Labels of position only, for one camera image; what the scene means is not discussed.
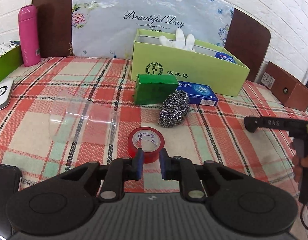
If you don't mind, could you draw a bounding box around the clear plastic cup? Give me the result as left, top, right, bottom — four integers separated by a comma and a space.
49, 90, 119, 145

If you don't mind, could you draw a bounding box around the light green open box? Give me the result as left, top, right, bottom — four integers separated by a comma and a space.
129, 29, 250, 96

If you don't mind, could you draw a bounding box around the blue flat medicine box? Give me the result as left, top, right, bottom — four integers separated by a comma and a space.
177, 81, 218, 106

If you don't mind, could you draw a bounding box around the floral plastic bag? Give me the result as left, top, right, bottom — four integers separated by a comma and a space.
71, 0, 234, 59

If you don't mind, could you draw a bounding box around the black smartphone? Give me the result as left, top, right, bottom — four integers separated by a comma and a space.
0, 164, 22, 239

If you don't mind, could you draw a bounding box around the red tape roll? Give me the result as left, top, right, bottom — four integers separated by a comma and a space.
128, 127, 165, 164

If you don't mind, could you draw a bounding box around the blue mentos box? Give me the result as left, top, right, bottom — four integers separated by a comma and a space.
215, 52, 236, 64

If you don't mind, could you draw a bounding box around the white round charger device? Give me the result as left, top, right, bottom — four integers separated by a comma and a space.
0, 78, 14, 110

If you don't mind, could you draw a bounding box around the dark green small box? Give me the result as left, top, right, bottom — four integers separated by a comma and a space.
133, 74, 179, 105

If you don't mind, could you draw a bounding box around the steel wool scrubber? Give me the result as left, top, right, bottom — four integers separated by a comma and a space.
158, 90, 190, 128

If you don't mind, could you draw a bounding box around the plaid bed sheet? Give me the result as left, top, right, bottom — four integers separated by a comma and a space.
0, 56, 308, 230

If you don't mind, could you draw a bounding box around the brown cardboard shoe box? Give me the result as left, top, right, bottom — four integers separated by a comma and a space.
261, 61, 308, 112

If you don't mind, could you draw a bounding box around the pink thermos bottle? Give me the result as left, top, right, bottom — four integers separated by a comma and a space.
18, 4, 40, 67

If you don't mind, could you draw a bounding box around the brown wooden headboard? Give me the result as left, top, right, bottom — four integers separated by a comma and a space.
32, 0, 271, 81

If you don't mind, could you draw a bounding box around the dark green tray box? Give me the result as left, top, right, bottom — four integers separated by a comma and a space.
0, 46, 23, 82

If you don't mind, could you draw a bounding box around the white pink glove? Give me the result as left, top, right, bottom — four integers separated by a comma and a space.
159, 29, 195, 52

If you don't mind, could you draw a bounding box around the person right hand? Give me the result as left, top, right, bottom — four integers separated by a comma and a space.
290, 139, 308, 183

